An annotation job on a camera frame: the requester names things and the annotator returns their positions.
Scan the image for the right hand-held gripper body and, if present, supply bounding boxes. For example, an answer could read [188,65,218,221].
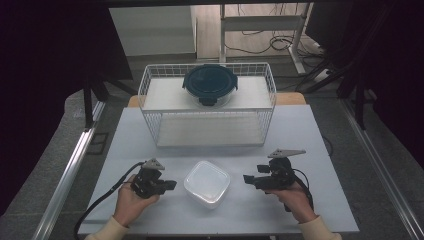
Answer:
[254,148,307,192]

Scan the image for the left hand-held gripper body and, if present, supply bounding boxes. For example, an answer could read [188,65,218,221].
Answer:
[130,157,166,200]

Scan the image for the square white plastic container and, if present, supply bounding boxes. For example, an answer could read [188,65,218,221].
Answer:
[183,160,231,210]

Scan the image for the white wire shelf rack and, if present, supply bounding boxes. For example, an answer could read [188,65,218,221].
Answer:
[137,62,278,149]

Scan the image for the round dark blue lidded container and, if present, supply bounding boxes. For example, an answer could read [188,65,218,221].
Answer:
[181,63,240,107]

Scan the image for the person's left hand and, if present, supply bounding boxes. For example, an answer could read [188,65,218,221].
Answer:
[112,174,161,229]

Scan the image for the person's right hand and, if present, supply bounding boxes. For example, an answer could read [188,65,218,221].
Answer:
[265,181,318,225]

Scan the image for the black metal stand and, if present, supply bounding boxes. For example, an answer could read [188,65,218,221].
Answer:
[81,74,138,131]
[301,59,378,131]

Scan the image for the white cabinet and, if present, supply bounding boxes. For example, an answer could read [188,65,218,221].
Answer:
[109,5,198,58]

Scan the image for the right hand-held gripper cable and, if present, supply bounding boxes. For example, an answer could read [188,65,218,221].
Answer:
[284,168,315,213]

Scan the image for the hand-held gripper cable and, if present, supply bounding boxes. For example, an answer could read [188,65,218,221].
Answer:
[284,168,315,213]
[73,161,147,240]

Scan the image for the left hand-held gripper cable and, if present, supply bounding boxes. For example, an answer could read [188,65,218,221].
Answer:
[73,161,147,240]

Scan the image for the thin black cable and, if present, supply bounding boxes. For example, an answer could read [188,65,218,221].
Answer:
[321,134,335,157]

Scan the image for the aluminium rail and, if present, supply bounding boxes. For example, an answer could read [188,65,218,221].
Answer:
[339,98,424,240]
[31,99,107,240]

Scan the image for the black floor cables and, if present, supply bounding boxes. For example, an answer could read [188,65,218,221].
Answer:
[223,3,329,93]

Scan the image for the white metal desk frame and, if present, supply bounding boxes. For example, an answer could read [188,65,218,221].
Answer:
[218,3,314,75]

